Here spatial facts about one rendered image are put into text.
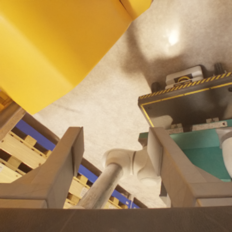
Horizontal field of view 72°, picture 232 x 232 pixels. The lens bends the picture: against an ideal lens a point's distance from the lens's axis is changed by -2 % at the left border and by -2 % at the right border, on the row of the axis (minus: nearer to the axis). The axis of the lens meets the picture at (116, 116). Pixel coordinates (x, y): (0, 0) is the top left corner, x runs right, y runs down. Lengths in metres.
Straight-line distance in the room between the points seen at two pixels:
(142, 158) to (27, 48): 0.80
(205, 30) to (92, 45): 0.90
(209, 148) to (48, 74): 0.97
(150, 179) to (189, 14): 1.06
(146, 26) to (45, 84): 0.92
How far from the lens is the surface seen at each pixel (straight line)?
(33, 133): 2.65
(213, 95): 1.23
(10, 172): 2.44
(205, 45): 1.40
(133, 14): 0.94
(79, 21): 0.66
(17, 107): 0.81
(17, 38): 0.59
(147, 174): 0.99
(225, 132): 1.03
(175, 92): 1.19
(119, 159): 0.99
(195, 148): 1.17
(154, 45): 1.38
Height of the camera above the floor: 1.28
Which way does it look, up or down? 42 degrees down
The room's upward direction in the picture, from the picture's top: 159 degrees counter-clockwise
